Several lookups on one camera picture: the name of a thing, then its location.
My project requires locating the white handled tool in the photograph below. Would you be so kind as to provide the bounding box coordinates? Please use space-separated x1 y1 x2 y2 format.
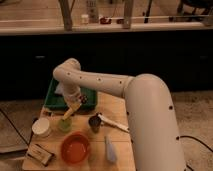
97 113 129 133

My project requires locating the orange plastic bowl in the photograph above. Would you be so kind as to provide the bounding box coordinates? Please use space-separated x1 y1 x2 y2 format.
60 132 90 166

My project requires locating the red object on shelf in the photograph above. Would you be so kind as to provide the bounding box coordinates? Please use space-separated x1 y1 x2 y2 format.
100 17 112 25

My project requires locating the black cable left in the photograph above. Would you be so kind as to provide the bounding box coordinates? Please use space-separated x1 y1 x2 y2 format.
0 108 38 147

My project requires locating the white round container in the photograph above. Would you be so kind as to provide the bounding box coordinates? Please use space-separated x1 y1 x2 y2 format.
32 117 51 137

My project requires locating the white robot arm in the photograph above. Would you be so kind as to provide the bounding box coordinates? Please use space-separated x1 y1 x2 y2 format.
53 58 186 171

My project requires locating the green plastic tray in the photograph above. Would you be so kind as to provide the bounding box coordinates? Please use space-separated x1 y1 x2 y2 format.
44 79 97 110

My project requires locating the yellow banana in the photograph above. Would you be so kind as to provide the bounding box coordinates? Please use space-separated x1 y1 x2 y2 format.
62 102 81 120

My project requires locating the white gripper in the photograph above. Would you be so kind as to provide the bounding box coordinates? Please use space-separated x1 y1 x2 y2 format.
62 84 88 108

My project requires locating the small white jar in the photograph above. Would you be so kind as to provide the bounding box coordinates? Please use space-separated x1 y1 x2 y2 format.
81 14 89 24

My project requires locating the black cable right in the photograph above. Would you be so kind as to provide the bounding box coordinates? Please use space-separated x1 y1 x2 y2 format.
179 134 213 154

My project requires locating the dark metal cup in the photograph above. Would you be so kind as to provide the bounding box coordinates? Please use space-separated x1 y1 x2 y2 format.
88 115 101 133

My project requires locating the black cable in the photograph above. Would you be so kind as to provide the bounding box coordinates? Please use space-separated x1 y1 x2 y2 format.
0 108 38 147
179 134 213 154

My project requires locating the light blue bottle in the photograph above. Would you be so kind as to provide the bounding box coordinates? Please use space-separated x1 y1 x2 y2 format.
105 136 117 163

